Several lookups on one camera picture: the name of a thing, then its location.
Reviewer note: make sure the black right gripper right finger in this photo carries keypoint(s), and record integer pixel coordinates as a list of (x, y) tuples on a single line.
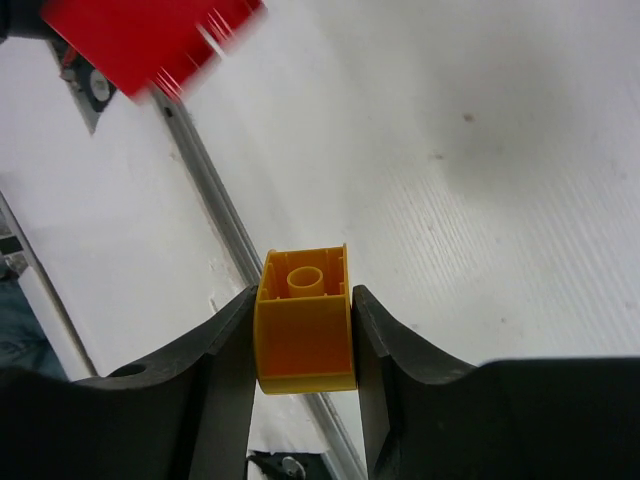
[(428, 415)]

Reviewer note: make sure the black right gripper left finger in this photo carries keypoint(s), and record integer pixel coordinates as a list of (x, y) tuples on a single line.
[(181, 412)]

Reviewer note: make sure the red yellow lego stack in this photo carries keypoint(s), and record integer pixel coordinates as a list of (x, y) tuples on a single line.
[(302, 330), (139, 43)]

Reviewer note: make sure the aluminium frame rail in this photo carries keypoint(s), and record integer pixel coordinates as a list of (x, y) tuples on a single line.
[(339, 453)]

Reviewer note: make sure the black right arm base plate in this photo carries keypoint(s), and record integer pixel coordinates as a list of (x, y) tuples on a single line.
[(286, 465)]

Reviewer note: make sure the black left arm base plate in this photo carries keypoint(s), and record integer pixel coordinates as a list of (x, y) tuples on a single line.
[(91, 91)]

